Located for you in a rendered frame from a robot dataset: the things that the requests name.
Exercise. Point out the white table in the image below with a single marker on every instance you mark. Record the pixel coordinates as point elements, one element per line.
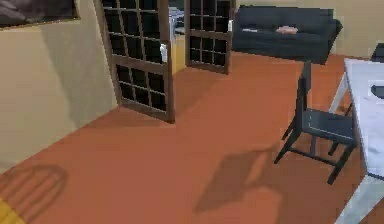
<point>366,110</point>

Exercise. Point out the pink object on sofa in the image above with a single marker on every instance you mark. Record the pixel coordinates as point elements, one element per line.
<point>287,30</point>

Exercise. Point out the brown glazed room door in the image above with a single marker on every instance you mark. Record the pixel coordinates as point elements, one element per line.
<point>208,36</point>
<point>140,60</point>

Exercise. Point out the framed dark wall picture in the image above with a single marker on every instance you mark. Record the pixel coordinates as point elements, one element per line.
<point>33,10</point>

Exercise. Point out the dark blue sofa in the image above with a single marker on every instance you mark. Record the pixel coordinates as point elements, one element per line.
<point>286,40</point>

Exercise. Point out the black object on table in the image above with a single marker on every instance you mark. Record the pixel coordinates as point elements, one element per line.
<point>378,91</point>

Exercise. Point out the yellow cupboard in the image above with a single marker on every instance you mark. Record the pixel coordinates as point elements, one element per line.
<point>178,50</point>

